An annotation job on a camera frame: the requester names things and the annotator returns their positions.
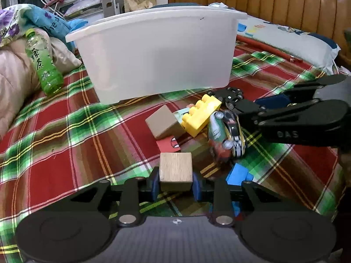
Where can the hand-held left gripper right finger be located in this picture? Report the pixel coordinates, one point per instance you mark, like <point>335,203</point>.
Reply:
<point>196,186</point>

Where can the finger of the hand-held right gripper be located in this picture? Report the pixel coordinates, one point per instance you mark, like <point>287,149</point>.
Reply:
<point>274,101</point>
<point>252,113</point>

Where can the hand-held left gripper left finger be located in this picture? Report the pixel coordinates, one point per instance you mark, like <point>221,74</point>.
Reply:
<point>155,185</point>

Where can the wooden cube block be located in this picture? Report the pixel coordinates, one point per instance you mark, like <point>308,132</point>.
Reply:
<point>176,169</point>

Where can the black yellow toy car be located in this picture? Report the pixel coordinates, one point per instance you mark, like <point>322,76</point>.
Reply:
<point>235,135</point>

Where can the white plastic container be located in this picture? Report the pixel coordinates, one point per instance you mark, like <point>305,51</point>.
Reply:
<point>153,54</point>

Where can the black wheeled toy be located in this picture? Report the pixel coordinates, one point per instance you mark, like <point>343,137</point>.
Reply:
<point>229,94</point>

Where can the green red toy vehicle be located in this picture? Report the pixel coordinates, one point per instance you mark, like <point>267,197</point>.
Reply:
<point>216,134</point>

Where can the red printed block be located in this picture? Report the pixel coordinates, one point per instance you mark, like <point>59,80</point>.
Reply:
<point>166,144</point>

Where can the yellow toy brick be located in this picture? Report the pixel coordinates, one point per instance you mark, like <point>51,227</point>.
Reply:
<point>198,115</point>

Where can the red tube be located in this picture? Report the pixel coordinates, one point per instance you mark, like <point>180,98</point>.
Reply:
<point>263,46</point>

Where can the brown wooden wedge block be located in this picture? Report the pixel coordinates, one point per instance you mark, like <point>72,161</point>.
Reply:
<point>163,123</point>

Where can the white printed pillow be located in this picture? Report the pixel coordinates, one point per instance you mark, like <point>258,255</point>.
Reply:
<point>285,39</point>

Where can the light blue block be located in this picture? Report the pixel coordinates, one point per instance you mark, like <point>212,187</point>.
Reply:
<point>181,113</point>

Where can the wooden headboard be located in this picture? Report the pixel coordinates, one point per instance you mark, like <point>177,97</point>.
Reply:
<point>274,0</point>

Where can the plaid blanket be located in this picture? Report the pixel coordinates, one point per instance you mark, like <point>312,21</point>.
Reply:
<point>68,131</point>

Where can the green tea bottle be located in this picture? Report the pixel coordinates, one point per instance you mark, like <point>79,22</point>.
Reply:
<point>45,65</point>

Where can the beige comforter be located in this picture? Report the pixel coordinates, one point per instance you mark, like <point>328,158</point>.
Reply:
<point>16,79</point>

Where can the blue printed cloth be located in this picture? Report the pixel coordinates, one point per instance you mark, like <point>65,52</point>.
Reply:
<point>54,23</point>

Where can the floral purple quilt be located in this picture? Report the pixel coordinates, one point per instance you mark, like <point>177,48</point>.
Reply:
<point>11,24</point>

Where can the grey metal frame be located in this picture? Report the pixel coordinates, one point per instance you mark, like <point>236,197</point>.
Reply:
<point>112,5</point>

